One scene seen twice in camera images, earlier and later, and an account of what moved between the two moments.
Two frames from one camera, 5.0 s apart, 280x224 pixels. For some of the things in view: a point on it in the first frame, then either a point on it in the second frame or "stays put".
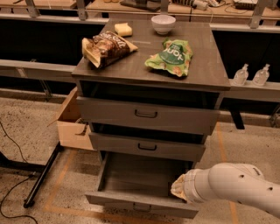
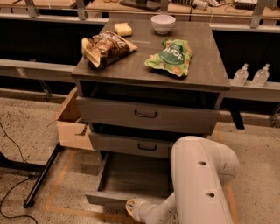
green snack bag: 175,57 stays put
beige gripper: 190,185 -> 142,207
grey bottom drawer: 142,181 stays put
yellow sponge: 123,30 stays put
